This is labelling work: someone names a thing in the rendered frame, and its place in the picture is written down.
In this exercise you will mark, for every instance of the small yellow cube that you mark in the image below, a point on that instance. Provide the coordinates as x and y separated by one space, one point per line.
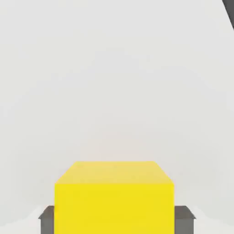
114 204

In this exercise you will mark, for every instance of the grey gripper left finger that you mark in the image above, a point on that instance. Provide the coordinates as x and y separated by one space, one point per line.
47 223

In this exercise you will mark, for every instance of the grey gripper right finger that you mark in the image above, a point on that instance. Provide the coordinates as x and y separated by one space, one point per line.
182 223

